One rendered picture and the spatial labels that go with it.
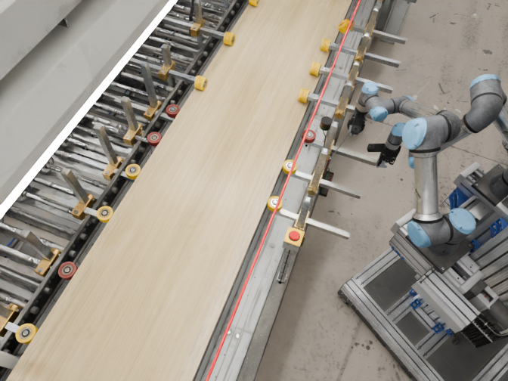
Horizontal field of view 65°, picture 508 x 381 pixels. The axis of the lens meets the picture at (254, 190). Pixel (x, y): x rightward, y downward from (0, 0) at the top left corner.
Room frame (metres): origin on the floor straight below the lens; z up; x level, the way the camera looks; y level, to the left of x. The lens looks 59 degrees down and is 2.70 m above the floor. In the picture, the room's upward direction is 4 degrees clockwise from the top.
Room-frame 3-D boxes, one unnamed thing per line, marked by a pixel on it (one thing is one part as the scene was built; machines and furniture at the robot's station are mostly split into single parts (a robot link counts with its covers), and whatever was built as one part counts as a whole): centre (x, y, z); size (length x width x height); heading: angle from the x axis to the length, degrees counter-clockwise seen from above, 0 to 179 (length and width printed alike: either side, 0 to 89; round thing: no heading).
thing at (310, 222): (0.97, -0.30, 0.82); 0.44 x 0.03 x 0.04; 73
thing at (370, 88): (1.47, -0.53, 1.29); 0.09 x 0.08 x 0.11; 18
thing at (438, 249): (0.82, -0.88, 1.09); 0.15 x 0.15 x 0.10
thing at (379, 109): (1.38, -0.57, 1.29); 0.11 x 0.11 x 0.08; 18
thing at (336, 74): (1.94, -0.56, 0.95); 0.50 x 0.04 x 0.04; 73
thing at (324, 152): (1.19, -0.33, 0.93); 0.04 x 0.04 x 0.48; 73
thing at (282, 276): (0.70, -0.18, 0.93); 0.05 x 0.05 x 0.45; 73
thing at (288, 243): (0.70, -0.18, 1.18); 0.07 x 0.07 x 0.08; 73
